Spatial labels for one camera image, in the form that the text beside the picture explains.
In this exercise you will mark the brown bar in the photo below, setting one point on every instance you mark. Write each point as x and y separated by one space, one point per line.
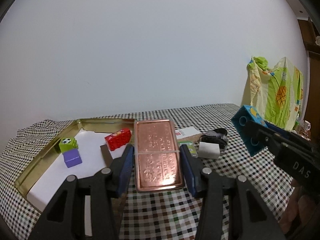
106 155

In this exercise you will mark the copper metal tin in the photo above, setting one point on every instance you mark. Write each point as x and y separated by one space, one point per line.
157 155

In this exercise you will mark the white block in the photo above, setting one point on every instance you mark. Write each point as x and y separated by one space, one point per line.
208 150

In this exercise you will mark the purple cube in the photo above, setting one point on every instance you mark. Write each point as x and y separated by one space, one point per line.
72 158

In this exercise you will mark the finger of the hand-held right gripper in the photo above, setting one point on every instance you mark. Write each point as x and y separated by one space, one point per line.
262 136
287 133

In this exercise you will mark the gold metal tray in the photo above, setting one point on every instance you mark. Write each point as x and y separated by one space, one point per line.
47 152

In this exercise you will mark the checked tablecloth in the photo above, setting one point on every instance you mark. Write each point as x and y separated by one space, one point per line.
162 217

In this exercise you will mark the white box with red label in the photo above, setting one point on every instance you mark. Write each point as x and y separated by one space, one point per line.
187 132

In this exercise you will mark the green card case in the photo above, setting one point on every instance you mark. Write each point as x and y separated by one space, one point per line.
192 150

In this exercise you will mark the brown wooden cabinet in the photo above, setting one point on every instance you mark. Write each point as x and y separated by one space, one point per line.
312 80

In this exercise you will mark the blue toy brick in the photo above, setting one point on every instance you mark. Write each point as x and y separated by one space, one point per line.
243 127

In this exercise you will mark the pineapple print cloth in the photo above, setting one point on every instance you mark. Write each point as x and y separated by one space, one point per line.
275 92

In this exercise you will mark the green soccer toy brick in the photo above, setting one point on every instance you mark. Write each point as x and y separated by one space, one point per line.
67 146

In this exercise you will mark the red toy brick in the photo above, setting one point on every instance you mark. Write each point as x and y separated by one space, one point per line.
117 138

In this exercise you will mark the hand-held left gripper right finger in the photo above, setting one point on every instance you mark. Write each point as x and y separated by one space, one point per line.
188 170

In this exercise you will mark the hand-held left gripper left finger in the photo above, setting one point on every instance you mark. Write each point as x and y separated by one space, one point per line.
126 170

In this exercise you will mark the black and grey object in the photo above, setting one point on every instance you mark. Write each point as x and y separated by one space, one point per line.
212 137

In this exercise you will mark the white mug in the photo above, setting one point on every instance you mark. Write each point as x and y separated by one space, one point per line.
306 126

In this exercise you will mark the person's right hand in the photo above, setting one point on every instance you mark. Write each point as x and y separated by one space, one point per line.
298 205

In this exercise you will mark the white paper sheet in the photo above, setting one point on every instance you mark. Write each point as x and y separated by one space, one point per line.
50 180

